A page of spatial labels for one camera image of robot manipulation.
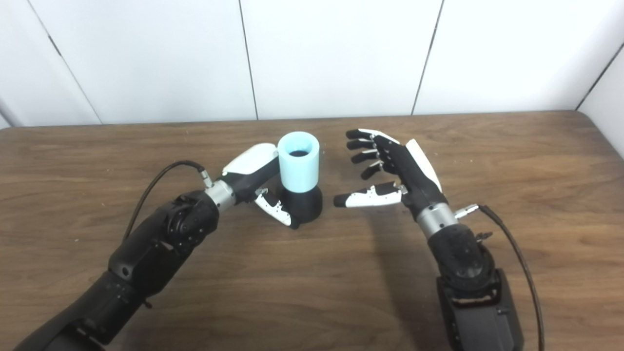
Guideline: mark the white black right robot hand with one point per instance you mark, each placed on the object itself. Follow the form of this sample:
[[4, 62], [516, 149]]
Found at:
[[414, 178]]

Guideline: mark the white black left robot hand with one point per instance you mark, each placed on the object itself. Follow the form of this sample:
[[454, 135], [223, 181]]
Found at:
[[248, 163]]

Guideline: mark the light blue cup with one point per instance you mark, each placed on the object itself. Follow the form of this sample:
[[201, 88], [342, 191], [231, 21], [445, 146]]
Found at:
[[298, 165]]

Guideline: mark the black flask-shaped vase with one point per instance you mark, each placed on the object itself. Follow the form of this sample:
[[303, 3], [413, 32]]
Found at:
[[304, 204]]

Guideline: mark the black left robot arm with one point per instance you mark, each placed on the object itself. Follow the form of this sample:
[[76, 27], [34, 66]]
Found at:
[[156, 248]]

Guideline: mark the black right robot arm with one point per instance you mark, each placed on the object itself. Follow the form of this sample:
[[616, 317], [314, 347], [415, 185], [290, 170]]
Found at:
[[463, 273]]

